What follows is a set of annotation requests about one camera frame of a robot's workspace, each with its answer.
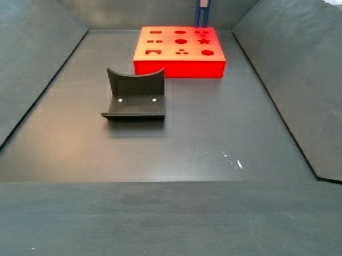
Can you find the black curved holder bracket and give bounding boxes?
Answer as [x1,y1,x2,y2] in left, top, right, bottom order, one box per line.
[102,69,166,120]

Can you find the blue square-circle peg object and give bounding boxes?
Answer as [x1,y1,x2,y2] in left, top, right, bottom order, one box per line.
[196,0,212,28]

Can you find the red shape-sorter block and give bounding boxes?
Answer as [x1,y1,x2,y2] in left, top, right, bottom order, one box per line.
[134,26,228,78]

